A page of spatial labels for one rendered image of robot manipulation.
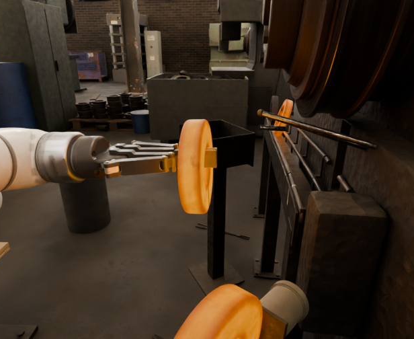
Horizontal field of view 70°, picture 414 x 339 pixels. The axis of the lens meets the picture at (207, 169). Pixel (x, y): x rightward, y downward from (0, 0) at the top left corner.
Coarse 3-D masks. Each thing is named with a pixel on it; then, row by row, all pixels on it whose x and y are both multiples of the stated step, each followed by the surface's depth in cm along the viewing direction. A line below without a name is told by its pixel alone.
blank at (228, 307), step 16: (224, 288) 31; (240, 288) 33; (208, 304) 28; (224, 304) 28; (240, 304) 29; (256, 304) 32; (192, 320) 27; (208, 320) 27; (224, 320) 27; (240, 320) 30; (256, 320) 34; (176, 336) 26; (192, 336) 26; (208, 336) 26; (224, 336) 28; (240, 336) 31; (256, 336) 35
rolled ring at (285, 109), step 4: (288, 100) 142; (284, 104) 144; (288, 104) 140; (292, 104) 140; (280, 108) 153; (284, 108) 140; (288, 108) 139; (280, 112) 152; (284, 112) 138; (288, 112) 138; (284, 116) 138; (288, 116) 138; (276, 124) 153; (280, 124) 140; (284, 124) 139; (276, 132) 143; (280, 132) 142; (276, 136) 148
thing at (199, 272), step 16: (224, 128) 131; (240, 128) 120; (224, 144) 107; (240, 144) 110; (224, 160) 109; (240, 160) 113; (224, 176) 122; (224, 192) 125; (224, 208) 128; (208, 224) 132; (224, 224) 131; (208, 240) 136; (208, 256) 139; (192, 272) 144; (208, 272) 142; (224, 272) 144; (208, 288) 134
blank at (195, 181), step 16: (192, 128) 45; (208, 128) 51; (192, 144) 43; (208, 144) 51; (192, 160) 42; (192, 176) 42; (208, 176) 53; (192, 192) 43; (208, 192) 51; (192, 208) 45; (208, 208) 52
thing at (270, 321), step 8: (264, 312) 36; (272, 312) 36; (264, 320) 36; (272, 320) 35; (280, 320) 34; (264, 328) 36; (272, 328) 35; (280, 328) 35; (264, 336) 36; (272, 336) 36; (280, 336) 35
